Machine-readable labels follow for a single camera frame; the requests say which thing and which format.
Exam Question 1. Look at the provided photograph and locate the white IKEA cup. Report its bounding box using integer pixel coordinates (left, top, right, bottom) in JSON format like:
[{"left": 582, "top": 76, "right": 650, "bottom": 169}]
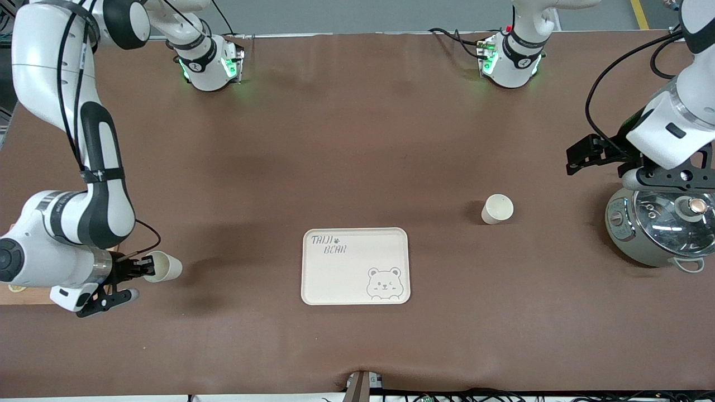
[
  {"left": 481, "top": 194, "right": 514, "bottom": 225},
  {"left": 144, "top": 251, "right": 183, "bottom": 283}
]

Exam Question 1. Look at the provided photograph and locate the grey-green electric pot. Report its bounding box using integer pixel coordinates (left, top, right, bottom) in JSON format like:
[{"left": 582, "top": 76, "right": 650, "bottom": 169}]
[{"left": 605, "top": 187, "right": 715, "bottom": 274}]

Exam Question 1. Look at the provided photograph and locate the glass pot lid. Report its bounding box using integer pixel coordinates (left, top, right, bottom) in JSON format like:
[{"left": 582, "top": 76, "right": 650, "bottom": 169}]
[{"left": 634, "top": 190, "right": 715, "bottom": 250}]

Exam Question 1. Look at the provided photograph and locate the wooden cutting board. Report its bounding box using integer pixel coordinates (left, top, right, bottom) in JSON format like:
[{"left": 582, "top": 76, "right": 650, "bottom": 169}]
[{"left": 0, "top": 284, "right": 56, "bottom": 305}]

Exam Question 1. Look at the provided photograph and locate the cream bear print tray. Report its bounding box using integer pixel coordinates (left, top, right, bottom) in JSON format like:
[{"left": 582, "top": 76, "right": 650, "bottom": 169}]
[{"left": 301, "top": 227, "right": 411, "bottom": 306}]

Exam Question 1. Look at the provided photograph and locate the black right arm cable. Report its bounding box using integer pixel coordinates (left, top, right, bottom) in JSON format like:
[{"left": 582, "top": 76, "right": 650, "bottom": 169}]
[{"left": 56, "top": 0, "right": 163, "bottom": 264}]

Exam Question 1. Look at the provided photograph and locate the black left base cable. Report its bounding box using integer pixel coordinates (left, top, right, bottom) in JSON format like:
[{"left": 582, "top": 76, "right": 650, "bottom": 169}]
[{"left": 428, "top": 27, "right": 488, "bottom": 60}]

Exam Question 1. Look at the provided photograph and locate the black base cable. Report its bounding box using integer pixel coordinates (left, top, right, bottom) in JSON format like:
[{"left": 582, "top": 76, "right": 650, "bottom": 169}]
[
  {"left": 428, "top": 27, "right": 488, "bottom": 60},
  {"left": 209, "top": 0, "right": 240, "bottom": 40}
]

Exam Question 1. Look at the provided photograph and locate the black right base cable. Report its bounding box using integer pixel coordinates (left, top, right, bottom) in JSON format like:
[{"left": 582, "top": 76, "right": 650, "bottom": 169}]
[{"left": 209, "top": 0, "right": 240, "bottom": 40}]

